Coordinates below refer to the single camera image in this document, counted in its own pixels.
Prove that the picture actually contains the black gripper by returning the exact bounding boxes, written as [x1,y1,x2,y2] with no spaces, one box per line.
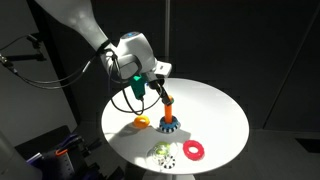
[145,71,175,106]

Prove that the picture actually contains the orange post with checkered base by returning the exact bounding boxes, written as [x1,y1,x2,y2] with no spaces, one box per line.
[158,95,182,135]

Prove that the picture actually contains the dark teal bumpy ring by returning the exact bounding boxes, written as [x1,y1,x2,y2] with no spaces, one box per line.
[158,115,181,130]

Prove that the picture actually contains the purple black clamp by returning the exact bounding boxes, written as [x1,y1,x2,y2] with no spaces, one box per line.
[54,132,85,157]

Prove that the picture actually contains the black perforated breadboard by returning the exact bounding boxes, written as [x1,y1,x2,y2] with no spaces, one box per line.
[14,124,103,180]

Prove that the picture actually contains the teal wrist camera box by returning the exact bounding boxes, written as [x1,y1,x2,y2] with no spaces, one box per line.
[128,74,148,101]

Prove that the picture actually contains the yellow orange bumpy ring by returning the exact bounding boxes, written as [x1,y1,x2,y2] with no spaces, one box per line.
[132,114,151,130]

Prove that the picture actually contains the light green toothed ring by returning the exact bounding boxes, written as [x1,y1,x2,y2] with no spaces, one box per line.
[153,141,172,157]

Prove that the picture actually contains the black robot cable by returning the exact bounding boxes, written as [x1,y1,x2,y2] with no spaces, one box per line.
[107,49,165,116]

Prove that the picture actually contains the red ridged ring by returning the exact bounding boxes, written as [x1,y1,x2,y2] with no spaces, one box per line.
[182,139,206,162]

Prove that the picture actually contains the grey vertical panel post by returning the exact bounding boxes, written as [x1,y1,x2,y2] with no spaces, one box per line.
[164,0,172,64]

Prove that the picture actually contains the white table pedestal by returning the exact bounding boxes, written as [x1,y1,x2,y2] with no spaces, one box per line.
[141,171,198,180]

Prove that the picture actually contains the black camera cable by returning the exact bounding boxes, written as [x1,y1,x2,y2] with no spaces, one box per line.
[0,33,111,91]

